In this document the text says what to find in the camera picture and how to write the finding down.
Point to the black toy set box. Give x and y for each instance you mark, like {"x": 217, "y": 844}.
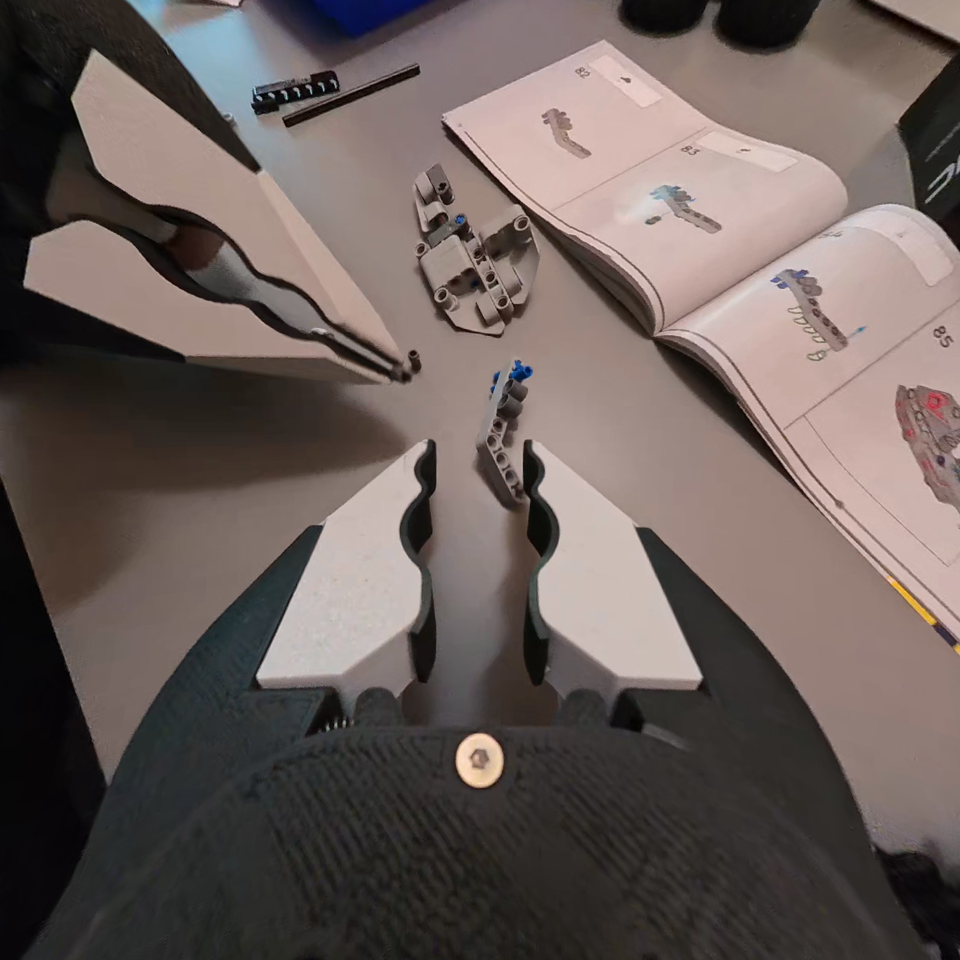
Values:
{"x": 937, "y": 150}

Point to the black toy axle rod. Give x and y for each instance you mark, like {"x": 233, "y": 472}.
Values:
{"x": 352, "y": 95}

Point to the person's black sweatshirt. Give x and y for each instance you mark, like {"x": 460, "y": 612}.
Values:
{"x": 37, "y": 750}

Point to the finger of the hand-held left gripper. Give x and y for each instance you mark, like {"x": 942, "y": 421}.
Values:
{"x": 225, "y": 187}
{"x": 150, "y": 315}

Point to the person's left hand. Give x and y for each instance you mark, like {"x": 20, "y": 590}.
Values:
{"x": 191, "y": 247}

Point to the small black connector pin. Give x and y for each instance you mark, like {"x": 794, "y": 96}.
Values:
{"x": 412, "y": 361}

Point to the open instruction booklet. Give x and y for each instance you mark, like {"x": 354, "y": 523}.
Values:
{"x": 675, "y": 187}

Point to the grey toy beam blue pins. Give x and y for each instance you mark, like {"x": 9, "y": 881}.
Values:
{"x": 502, "y": 450}

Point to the black toy beam with pegs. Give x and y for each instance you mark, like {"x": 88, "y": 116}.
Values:
{"x": 292, "y": 94}

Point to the grey desk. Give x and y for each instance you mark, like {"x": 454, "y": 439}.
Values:
{"x": 712, "y": 562}

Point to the grey toy brick assembly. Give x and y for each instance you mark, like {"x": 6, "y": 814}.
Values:
{"x": 465, "y": 262}

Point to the black toy tyre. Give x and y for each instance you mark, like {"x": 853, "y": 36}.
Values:
{"x": 769, "y": 21}
{"x": 667, "y": 15}

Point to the blue storage bin with tag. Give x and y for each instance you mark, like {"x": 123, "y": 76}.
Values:
{"x": 382, "y": 15}

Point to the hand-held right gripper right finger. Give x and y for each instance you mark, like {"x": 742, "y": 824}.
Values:
{"x": 615, "y": 600}

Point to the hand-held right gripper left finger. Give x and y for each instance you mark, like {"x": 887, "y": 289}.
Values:
{"x": 352, "y": 600}

